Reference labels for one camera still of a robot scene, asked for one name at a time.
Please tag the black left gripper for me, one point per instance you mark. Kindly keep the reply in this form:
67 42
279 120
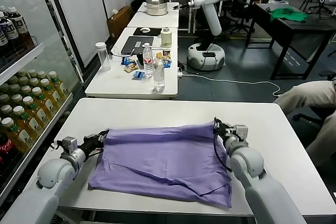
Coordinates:
92 144

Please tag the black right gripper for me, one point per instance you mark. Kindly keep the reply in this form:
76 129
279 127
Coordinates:
229 131

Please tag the purple t-shirt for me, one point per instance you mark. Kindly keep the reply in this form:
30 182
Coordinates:
157 161

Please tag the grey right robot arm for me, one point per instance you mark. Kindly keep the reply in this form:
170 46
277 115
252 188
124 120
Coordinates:
246 161

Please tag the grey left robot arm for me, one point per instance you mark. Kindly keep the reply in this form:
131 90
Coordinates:
52 174

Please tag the long white table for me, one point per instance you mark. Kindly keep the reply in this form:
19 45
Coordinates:
110 85

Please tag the yellow tea bottle green label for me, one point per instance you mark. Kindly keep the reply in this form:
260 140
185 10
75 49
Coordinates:
16 98
5 109
48 106
31 124
25 89
18 137
41 74
55 95
61 86
33 80
40 115

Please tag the clear unlabelled water bottle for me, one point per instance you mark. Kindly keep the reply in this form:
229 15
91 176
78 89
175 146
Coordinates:
158 77

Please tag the blue snack packet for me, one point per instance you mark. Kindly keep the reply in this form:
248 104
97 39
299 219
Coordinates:
167 63
138 75
126 61

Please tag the tan snack packet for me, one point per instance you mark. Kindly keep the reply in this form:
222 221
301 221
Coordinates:
130 68

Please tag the clear tumbler white lid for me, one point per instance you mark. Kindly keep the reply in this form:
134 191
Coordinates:
103 58

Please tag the small black device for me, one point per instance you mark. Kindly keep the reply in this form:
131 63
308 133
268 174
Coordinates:
139 61

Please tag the red label cola bottle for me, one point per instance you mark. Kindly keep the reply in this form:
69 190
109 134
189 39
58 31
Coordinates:
6 146

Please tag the yellow snack packet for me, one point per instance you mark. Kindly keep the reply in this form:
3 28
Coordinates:
158 55

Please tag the red label water bottle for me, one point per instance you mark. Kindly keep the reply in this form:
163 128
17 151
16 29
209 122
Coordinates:
147 61

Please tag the seated person beige trousers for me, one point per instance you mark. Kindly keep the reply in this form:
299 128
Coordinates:
309 95

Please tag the dark grey laptop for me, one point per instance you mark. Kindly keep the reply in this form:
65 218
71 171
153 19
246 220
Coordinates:
131 47

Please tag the pale green lidded jar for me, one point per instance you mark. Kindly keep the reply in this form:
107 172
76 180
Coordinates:
166 39

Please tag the white humanoid robot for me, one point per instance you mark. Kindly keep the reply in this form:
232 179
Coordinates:
210 16

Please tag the glass door drinks fridge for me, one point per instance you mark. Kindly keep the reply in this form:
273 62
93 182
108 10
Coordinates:
21 61

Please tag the black mouse pad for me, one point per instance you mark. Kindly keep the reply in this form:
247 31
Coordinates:
155 32

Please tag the brown cardboard box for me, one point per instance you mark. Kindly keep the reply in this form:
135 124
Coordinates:
118 23

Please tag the white computer mouse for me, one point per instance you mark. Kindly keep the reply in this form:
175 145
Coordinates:
144 30

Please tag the small white table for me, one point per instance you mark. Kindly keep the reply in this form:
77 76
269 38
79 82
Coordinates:
147 20

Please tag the green cloth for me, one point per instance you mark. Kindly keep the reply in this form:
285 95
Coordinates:
286 14

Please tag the white steel steamer pot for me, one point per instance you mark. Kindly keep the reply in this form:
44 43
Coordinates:
156 9

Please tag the black table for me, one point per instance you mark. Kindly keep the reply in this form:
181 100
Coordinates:
315 28

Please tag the dark tea bottle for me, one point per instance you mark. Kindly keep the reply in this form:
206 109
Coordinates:
4 35
16 28

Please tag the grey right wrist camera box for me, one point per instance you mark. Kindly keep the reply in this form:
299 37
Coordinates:
241 130

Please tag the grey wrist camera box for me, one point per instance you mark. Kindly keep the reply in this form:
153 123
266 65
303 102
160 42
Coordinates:
68 144
241 130

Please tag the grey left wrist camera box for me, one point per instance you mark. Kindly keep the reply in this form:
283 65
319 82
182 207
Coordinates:
68 144

